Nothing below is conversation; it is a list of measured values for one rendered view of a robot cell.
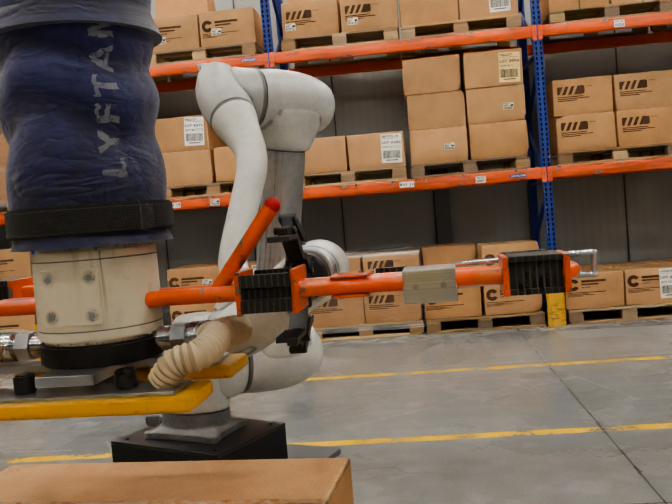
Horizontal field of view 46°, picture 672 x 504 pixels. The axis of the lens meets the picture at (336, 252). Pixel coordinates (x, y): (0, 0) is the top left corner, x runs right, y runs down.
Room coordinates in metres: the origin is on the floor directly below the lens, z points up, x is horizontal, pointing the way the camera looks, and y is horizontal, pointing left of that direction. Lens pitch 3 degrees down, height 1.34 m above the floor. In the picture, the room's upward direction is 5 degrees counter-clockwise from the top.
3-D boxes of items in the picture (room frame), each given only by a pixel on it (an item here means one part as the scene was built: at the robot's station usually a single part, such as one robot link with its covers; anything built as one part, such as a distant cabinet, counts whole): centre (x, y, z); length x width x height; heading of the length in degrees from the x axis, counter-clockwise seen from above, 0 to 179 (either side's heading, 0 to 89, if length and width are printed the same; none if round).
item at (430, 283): (1.05, -0.12, 1.23); 0.07 x 0.07 x 0.04; 82
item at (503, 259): (1.03, -0.25, 1.23); 0.08 x 0.07 x 0.05; 82
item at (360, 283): (1.21, 0.13, 1.24); 0.93 x 0.30 x 0.04; 82
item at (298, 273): (1.08, 0.09, 1.24); 0.10 x 0.08 x 0.06; 172
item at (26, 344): (1.12, 0.34, 1.17); 0.34 x 0.25 x 0.06; 82
